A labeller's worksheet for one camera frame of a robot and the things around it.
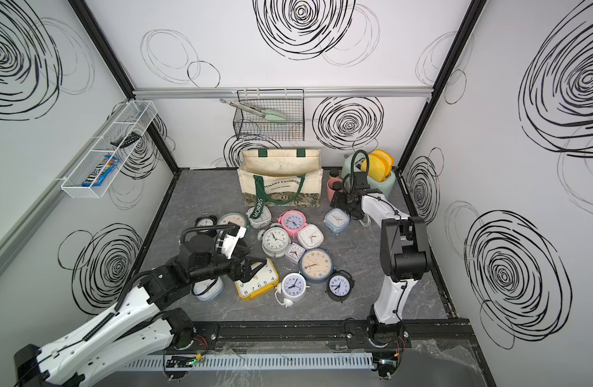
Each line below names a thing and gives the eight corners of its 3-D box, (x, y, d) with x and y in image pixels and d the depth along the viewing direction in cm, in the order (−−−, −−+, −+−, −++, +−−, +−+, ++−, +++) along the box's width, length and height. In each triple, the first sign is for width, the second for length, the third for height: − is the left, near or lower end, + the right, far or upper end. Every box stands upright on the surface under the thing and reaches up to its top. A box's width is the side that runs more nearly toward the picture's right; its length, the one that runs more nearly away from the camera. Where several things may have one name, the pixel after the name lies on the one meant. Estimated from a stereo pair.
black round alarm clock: (321, 291, 85) (321, 288, 82) (334, 268, 90) (335, 265, 87) (343, 306, 81) (344, 303, 79) (355, 281, 87) (357, 278, 84)
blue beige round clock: (299, 283, 86) (299, 280, 84) (299, 251, 94) (299, 247, 92) (334, 283, 86) (335, 280, 84) (332, 251, 94) (332, 247, 92)
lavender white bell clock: (283, 312, 80) (283, 308, 77) (270, 291, 85) (269, 287, 82) (311, 290, 85) (311, 286, 82) (297, 271, 89) (297, 267, 86)
